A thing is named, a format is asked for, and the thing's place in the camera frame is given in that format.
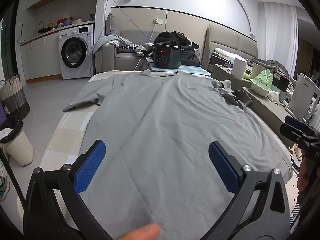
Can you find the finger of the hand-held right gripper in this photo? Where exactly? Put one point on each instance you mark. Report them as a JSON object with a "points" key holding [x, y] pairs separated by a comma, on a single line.
{"points": [[295, 123]]}

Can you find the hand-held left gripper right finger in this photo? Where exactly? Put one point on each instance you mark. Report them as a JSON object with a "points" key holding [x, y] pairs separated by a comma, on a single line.
{"points": [[223, 170]]}

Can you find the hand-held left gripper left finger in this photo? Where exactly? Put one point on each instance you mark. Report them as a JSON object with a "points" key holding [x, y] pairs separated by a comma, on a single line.
{"points": [[91, 166]]}

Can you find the grey t-shirt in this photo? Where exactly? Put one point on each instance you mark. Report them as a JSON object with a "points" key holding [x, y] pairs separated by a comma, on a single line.
{"points": [[162, 130]]}

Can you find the grey clothes pile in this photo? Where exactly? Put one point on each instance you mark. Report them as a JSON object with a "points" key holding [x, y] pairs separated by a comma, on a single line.
{"points": [[110, 40]]}

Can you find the person's right hand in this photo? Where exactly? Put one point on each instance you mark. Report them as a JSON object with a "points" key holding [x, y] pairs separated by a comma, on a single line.
{"points": [[303, 177]]}

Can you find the person's left hand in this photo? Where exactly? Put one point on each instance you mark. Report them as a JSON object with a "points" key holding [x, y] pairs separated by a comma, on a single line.
{"points": [[142, 232]]}

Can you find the cream slipper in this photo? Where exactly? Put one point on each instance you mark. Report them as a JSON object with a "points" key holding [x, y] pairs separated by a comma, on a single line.
{"points": [[295, 152]]}

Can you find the white plastic appliance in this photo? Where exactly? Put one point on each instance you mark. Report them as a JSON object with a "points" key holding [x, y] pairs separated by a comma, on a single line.
{"points": [[303, 95]]}

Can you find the beige side desk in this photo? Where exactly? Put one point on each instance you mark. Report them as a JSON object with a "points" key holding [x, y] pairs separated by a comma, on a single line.
{"points": [[265, 110]]}

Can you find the beige checked bedsheet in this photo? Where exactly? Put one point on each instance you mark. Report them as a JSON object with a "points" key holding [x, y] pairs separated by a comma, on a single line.
{"points": [[67, 135]]}

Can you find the black box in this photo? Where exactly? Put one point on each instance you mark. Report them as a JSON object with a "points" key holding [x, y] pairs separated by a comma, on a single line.
{"points": [[280, 81]]}

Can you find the white bowl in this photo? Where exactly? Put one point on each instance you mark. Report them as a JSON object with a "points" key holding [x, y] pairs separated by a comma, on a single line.
{"points": [[260, 92]]}

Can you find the green plastic bag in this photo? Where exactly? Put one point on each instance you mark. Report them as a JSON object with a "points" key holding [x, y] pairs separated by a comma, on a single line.
{"points": [[262, 78]]}

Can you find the black and white patterned rug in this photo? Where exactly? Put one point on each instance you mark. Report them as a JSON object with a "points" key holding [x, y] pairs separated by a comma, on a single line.
{"points": [[295, 210]]}

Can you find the cream cup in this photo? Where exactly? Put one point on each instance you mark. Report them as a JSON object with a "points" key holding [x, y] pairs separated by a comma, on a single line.
{"points": [[257, 70]]}

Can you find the white bin with black bag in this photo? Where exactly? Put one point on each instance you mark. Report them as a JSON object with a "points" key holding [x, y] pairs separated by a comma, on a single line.
{"points": [[21, 150]]}

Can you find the white cylindrical container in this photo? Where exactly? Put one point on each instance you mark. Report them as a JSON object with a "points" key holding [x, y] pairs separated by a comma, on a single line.
{"points": [[238, 67]]}

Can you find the white curtain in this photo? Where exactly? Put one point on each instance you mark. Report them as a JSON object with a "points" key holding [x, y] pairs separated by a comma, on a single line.
{"points": [[280, 35]]}

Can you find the sneaker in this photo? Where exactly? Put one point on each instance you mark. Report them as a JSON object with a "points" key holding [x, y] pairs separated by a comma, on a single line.
{"points": [[3, 188]]}

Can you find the white pillow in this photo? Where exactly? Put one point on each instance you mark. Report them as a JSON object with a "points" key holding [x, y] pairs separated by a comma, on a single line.
{"points": [[223, 53]]}

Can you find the purple bag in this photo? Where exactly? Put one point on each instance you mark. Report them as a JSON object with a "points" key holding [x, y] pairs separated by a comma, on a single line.
{"points": [[2, 115]]}

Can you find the beige bed headboard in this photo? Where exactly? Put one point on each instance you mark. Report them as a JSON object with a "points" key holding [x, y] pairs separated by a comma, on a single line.
{"points": [[232, 40]]}

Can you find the teal low table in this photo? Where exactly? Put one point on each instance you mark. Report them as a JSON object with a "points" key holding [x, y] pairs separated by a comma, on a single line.
{"points": [[195, 70]]}

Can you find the woven laundry basket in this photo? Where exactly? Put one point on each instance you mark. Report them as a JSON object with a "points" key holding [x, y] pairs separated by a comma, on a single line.
{"points": [[13, 95]]}

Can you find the beige sofa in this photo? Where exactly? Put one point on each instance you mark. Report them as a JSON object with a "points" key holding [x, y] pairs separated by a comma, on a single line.
{"points": [[125, 60]]}

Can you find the white washing machine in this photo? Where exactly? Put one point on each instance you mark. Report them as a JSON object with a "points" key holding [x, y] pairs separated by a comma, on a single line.
{"points": [[75, 52]]}

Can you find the white kitchen base cabinets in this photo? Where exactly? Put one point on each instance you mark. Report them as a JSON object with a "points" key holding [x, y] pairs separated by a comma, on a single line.
{"points": [[42, 55]]}

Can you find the black electric cooker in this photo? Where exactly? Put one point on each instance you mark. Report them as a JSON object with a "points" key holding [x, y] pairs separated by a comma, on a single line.
{"points": [[172, 56]]}

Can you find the white wall socket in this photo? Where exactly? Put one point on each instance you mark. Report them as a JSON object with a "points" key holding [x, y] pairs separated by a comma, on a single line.
{"points": [[158, 21]]}

